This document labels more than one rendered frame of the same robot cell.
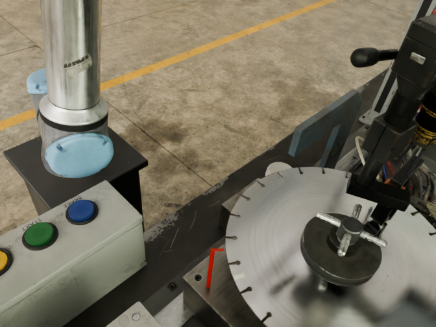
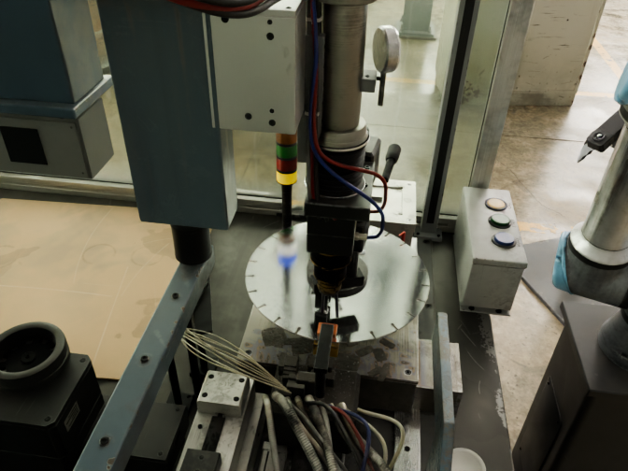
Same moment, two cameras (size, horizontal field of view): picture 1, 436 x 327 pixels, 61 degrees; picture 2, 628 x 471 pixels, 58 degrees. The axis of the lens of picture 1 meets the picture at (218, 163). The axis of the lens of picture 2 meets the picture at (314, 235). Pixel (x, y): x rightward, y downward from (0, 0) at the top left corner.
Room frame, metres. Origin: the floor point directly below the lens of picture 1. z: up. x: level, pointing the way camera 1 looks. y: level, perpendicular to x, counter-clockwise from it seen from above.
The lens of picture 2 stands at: (0.93, -0.65, 1.62)
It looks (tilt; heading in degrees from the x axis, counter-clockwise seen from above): 37 degrees down; 146
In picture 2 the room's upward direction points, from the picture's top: 2 degrees clockwise
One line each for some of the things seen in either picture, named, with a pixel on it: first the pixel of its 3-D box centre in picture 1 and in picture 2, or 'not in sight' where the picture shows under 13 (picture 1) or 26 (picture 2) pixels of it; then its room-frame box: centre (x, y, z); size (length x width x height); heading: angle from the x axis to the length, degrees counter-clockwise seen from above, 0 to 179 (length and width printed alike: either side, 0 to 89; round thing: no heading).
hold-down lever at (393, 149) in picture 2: (390, 60); (378, 161); (0.38, -0.17, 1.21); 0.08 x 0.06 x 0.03; 139
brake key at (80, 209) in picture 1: (82, 212); (504, 240); (0.37, 0.21, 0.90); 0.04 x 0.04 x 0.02
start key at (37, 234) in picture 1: (40, 236); (499, 221); (0.31, 0.26, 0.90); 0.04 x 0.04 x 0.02
